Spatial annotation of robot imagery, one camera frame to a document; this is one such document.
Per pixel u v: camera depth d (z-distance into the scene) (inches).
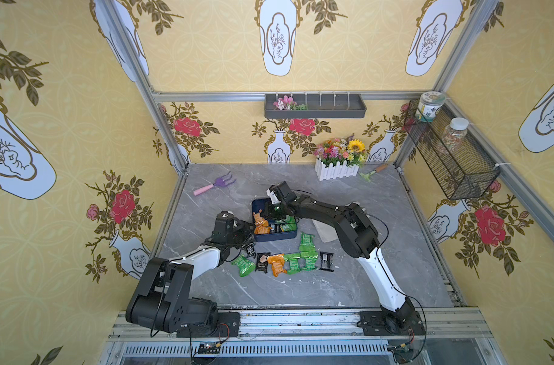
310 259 34.6
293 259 34.2
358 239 23.6
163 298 17.0
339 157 41.0
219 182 45.5
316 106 36.2
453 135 28.3
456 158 32.9
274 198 34.0
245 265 33.8
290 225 37.4
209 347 28.7
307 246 36.1
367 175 45.9
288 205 31.9
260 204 40.6
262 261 34.2
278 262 34.5
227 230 28.4
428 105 33.3
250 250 35.4
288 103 34.6
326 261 34.3
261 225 38.0
